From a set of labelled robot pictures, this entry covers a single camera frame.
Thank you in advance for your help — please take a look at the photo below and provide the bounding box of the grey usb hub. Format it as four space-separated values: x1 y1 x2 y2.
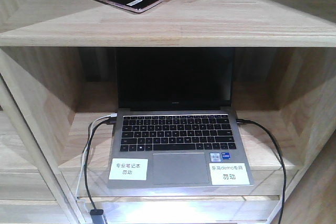
90 209 108 224

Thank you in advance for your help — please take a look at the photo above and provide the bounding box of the white paper label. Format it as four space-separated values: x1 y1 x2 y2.
109 158 148 180
209 163 250 186

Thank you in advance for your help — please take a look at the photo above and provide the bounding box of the silver laptop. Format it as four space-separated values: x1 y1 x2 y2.
108 47 254 189

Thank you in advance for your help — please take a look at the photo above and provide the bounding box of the white laptop cable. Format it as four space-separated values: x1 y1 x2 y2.
75 113 118 198

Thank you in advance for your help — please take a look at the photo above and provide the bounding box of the white paper label left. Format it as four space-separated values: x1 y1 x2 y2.
109 158 148 180

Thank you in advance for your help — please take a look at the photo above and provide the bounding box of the black laptop cable left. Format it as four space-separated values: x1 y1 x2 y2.
84 119 118 211

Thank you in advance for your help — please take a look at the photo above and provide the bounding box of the white paper label right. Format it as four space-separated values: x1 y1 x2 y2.
209 163 250 186

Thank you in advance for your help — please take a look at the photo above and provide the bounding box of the wooden desk shelf unit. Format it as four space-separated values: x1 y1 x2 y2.
1 0 335 223

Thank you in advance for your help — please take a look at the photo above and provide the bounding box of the black laptop cable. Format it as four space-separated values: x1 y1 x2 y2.
84 119 118 211
236 118 287 224

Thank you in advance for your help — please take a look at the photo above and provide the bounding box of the black laptop cable right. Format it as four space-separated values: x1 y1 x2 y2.
236 118 287 224

